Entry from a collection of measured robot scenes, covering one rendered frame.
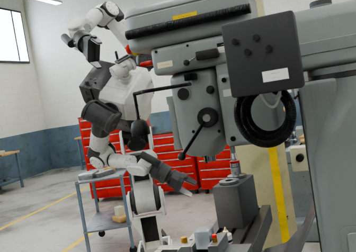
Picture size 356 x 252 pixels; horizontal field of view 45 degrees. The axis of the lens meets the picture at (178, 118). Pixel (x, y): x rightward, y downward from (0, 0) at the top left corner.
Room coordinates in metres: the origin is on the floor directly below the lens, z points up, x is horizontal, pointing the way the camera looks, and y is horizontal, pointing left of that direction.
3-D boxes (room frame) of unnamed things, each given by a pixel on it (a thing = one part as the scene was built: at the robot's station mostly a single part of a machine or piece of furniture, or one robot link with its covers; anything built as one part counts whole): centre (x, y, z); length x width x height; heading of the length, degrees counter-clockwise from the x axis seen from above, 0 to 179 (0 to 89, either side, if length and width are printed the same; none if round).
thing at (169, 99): (1.66, 0.01, 1.45); 0.04 x 0.04 x 0.21; 70
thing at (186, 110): (1.62, -0.10, 1.47); 0.21 x 0.19 x 0.32; 160
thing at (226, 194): (1.93, -0.20, 1.04); 0.22 x 0.12 x 0.20; 151
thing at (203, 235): (1.43, -0.03, 1.05); 0.06 x 0.05 x 0.06; 159
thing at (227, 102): (1.56, -0.28, 1.47); 0.24 x 0.19 x 0.26; 160
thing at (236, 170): (1.97, -0.23, 1.17); 0.05 x 0.05 x 0.06
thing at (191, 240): (1.45, 0.03, 1.03); 0.12 x 0.06 x 0.04; 159
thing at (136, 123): (1.64, 0.15, 1.45); 0.07 x 0.07 x 0.06
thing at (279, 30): (1.21, -0.26, 1.62); 0.20 x 0.09 x 0.21; 70
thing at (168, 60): (1.61, -0.14, 1.68); 0.34 x 0.24 x 0.10; 70
